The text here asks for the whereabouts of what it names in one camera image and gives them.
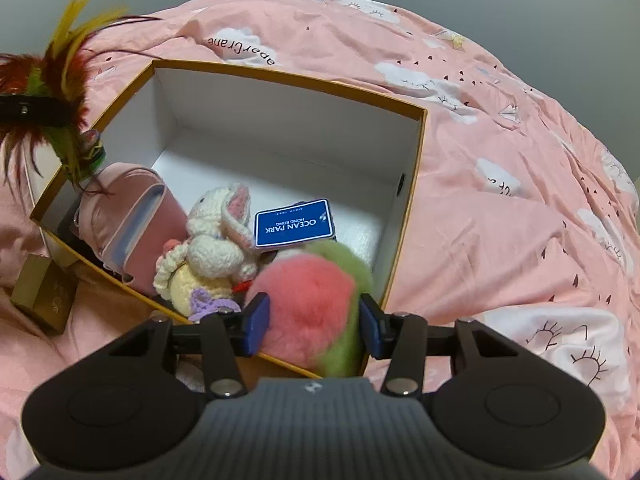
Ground white box with orange rim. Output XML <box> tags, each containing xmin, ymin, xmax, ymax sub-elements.
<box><xmin>30</xmin><ymin>58</ymin><xmax>429</xmax><ymax>380</ymax></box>

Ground pink printed blanket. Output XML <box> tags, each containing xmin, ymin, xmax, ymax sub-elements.
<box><xmin>0</xmin><ymin>0</ymin><xmax>640</xmax><ymax>480</ymax></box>

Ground blue card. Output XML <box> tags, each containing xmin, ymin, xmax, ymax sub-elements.
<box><xmin>254</xmin><ymin>198</ymin><xmax>335</xmax><ymax>251</ymax></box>

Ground cream crochet doll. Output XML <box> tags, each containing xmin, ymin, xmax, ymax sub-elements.
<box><xmin>151</xmin><ymin>237</ymin><xmax>243</xmax><ymax>323</ymax></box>

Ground feather toy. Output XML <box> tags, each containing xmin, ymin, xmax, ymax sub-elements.
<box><xmin>0</xmin><ymin>0</ymin><xmax>163</xmax><ymax>201</ymax></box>

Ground white crochet bunny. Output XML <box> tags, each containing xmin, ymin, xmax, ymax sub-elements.
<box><xmin>186</xmin><ymin>185</ymin><xmax>260</xmax><ymax>281</ymax></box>

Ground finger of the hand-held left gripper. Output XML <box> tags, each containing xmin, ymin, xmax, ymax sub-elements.
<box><xmin>0</xmin><ymin>94</ymin><xmax>75</xmax><ymax>128</ymax></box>

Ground small gold box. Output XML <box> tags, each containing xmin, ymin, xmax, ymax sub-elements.
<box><xmin>10</xmin><ymin>254</ymin><xmax>77</xmax><ymax>336</ymax></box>

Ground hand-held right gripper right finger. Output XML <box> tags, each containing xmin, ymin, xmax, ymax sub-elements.
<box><xmin>360</xmin><ymin>294</ymin><xmax>526</xmax><ymax>398</ymax></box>

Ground pink green fluffy ball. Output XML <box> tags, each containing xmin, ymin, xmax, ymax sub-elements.
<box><xmin>247</xmin><ymin>239</ymin><xmax>375</xmax><ymax>378</ymax></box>

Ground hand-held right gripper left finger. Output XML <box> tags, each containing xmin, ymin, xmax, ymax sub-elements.
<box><xmin>107</xmin><ymin>292</ymin><xmax>271</xmax><ymax>400</ymax></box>

